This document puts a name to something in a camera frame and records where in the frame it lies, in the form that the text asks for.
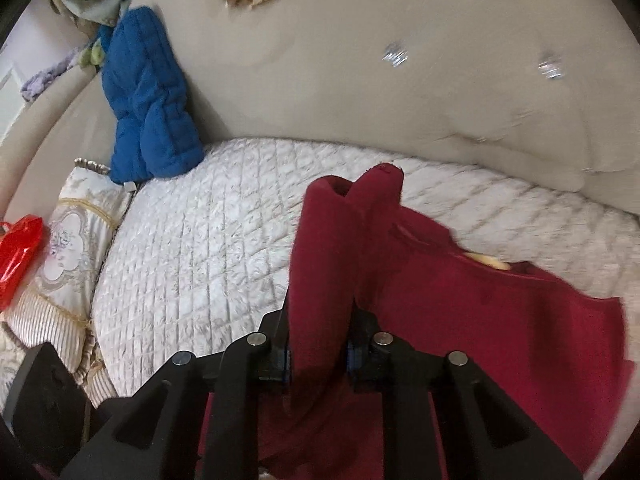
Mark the white quilted sofa cover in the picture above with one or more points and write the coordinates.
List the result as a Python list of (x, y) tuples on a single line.
[(200, 260)]

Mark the beige tufted sofa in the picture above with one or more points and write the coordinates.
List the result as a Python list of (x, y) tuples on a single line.
[(350, 85)]

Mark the red plastic bag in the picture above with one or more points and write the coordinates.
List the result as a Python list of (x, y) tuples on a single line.
[(17, 260)]

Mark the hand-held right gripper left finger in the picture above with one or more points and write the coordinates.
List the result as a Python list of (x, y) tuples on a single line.
[(275, 355)]

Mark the cream floral embroidered pillow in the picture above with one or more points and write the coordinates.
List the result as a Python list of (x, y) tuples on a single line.
[(70, 250)]

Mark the small green item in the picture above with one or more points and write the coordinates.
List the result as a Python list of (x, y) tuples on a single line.
[(95, 55)]

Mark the blue quilted garment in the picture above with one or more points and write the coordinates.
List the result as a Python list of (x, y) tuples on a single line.
[(145, 100)]

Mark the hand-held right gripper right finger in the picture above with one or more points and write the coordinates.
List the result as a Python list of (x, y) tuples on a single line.
[(359, 355)]

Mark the purple fuzzy cloth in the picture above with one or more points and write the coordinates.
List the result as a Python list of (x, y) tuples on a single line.
[(50, 75)]

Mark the dark red fleece garment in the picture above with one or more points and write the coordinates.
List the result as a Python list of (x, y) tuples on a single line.
[(450, 335)]

